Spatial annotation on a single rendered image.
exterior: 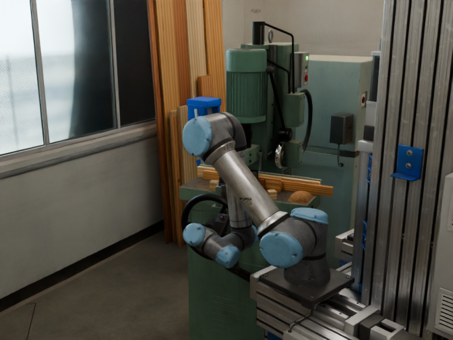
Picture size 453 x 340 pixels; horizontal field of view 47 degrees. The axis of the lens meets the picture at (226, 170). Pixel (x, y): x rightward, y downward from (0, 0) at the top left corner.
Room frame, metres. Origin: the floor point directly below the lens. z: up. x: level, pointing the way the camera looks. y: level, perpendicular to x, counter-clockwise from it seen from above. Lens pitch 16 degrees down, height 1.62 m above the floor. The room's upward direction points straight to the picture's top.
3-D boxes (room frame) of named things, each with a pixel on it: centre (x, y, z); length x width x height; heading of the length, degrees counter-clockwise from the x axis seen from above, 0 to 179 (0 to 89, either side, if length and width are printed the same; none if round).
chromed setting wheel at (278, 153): (2.36, -0.25, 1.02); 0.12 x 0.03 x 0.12; 155
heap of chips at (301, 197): (2.09, -0.31, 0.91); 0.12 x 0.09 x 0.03; 155
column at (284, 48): (2.56, -0.21, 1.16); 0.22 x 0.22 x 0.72; 65
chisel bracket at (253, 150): (2.31, -0.10, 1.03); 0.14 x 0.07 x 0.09; 155
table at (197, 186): (2.18, -0.08, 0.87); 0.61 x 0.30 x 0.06; 65
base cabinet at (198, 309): (2.41, -0.14, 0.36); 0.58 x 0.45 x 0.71; 155
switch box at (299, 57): (2.53, -0.35, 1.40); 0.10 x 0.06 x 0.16; 155
